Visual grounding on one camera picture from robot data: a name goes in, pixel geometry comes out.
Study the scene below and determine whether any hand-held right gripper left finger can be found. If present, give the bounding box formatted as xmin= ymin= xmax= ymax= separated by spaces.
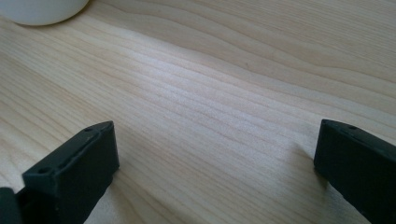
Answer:
xmin=15 ymin=120 xmax=120 ymax=224

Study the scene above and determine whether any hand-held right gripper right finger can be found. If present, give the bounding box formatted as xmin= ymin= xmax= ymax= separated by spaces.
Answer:
xmin=313 ymin=119 xmax=396 ymax=224

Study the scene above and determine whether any cream cup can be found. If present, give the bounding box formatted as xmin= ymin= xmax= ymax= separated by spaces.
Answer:
xmin=0 ymin=0 xmax=92 ymax=27

